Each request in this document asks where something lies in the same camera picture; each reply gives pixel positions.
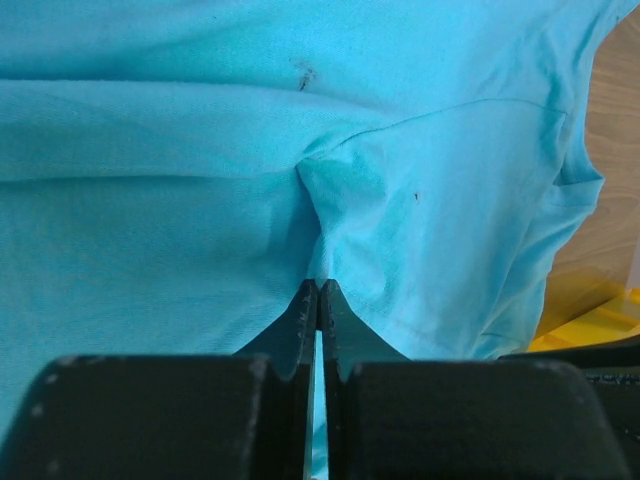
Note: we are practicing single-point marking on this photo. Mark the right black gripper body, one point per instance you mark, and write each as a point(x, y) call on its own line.
point(612, 369)

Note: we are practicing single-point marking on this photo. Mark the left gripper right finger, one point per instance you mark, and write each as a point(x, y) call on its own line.
point(390, 417)

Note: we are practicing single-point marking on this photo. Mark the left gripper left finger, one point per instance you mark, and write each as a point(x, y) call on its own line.
point(247, 415)

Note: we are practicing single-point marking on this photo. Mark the turquoise t shirt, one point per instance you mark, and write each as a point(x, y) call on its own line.
point(173, 171)

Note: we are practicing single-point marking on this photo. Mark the yellow plastic bin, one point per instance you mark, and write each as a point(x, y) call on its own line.
point(614, 320)

